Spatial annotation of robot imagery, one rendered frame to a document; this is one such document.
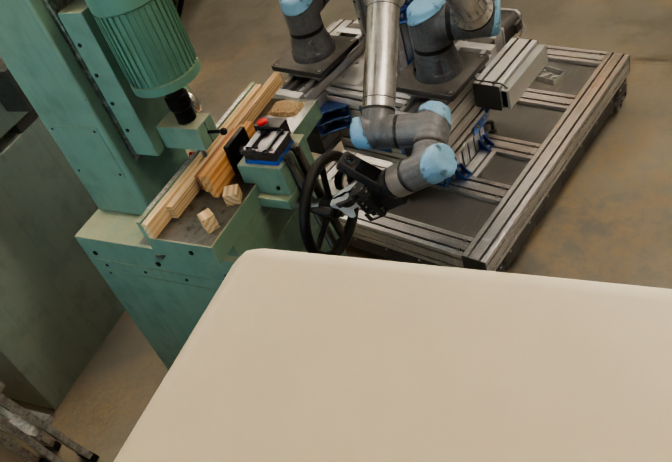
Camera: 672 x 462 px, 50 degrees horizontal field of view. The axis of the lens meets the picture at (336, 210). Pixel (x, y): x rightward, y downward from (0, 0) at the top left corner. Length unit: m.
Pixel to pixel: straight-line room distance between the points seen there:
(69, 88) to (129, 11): 0.32
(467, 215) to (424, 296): 2.36
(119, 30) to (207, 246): 0.53
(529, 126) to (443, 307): 2.73
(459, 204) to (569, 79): 0.83
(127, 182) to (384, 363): 1.84
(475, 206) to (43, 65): 1.51
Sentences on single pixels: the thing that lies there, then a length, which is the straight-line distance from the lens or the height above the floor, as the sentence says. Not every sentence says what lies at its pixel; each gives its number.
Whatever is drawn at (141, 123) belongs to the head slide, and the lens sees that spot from 1.90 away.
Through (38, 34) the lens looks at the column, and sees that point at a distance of 1.86.
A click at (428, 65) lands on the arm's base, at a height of 0.88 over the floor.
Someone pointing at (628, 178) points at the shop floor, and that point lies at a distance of 3.01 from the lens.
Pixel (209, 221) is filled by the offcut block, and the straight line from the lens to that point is 1.77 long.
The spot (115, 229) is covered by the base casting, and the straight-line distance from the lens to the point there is 2.14.
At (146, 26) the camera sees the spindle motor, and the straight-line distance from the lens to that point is 1.69.
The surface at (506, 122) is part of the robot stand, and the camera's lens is 3.00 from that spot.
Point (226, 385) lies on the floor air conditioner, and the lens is 0.25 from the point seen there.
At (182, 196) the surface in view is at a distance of 1.89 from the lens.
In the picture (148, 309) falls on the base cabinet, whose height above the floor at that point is 0.50.
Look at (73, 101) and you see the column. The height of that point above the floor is 1.20.
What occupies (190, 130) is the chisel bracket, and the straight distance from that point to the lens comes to 1.86.
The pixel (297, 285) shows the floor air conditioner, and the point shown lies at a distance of 0.27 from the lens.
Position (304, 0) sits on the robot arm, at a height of 1.03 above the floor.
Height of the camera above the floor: 1.99
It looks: 40 degrees down
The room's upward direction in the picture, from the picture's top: 20 degrees counter-clockwise
